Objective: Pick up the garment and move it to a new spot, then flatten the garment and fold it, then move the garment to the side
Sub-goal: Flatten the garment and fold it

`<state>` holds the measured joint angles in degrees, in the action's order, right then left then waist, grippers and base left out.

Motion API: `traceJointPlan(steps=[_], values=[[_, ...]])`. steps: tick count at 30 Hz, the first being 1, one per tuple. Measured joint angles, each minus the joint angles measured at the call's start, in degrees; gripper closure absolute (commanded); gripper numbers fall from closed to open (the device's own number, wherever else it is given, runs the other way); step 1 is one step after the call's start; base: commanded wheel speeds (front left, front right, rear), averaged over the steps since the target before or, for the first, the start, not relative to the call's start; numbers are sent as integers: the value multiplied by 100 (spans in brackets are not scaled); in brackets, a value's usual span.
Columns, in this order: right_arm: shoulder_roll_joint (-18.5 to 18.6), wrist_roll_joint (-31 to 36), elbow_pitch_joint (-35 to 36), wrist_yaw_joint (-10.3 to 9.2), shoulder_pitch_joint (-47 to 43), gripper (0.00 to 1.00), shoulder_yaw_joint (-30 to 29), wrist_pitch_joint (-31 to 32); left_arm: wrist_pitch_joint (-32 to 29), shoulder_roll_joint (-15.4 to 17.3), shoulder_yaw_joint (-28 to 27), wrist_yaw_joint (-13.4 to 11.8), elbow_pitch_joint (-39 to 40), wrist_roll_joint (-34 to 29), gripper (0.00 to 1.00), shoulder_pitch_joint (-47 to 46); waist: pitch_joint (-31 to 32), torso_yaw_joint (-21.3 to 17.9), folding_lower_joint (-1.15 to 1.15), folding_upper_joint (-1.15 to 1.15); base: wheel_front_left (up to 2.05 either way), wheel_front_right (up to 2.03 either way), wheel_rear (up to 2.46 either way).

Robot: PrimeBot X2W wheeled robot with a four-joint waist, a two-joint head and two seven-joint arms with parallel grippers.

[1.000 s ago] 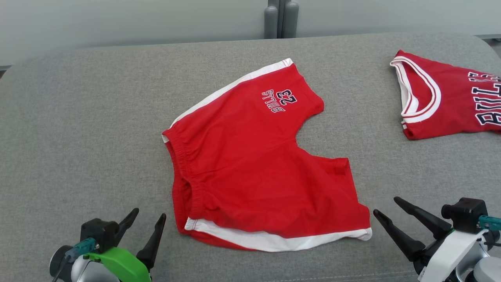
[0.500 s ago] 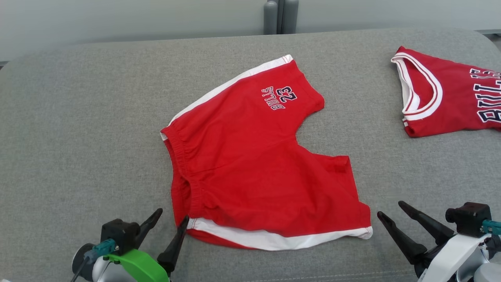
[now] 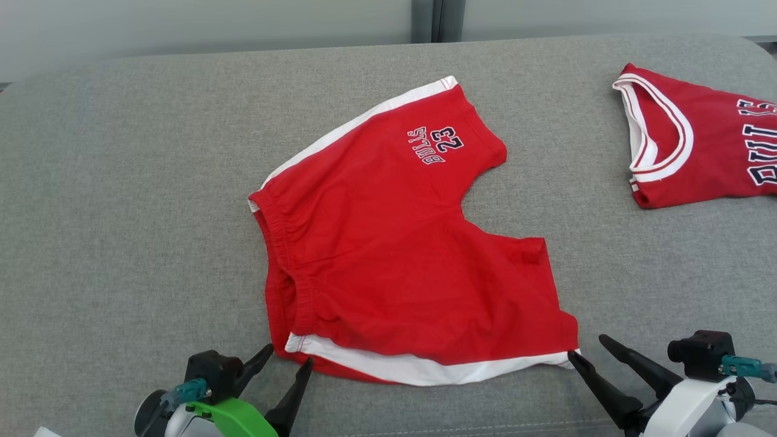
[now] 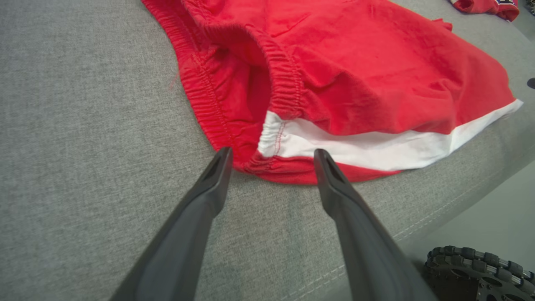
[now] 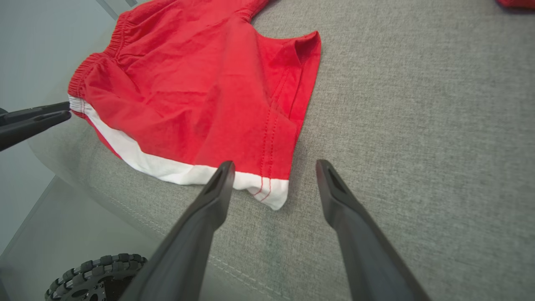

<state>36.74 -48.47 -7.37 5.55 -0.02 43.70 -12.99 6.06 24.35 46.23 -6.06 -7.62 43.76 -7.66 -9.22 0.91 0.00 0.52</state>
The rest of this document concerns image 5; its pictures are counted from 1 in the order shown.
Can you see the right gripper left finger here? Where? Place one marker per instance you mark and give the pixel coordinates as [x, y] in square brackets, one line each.
[200, 234]

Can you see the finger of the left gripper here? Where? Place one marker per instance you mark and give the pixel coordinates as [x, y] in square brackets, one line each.
[33, 129]
[37, 112]

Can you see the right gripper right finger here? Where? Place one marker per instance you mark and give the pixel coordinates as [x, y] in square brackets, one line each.
[359, 242]

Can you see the red shorts with white stripe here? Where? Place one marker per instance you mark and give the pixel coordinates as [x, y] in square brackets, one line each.
[188, 83]

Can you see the red shirt with white sleeves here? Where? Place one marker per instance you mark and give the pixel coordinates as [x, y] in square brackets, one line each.
[518, 3]

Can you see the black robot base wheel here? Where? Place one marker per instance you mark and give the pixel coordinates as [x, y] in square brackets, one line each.
[100, 282]

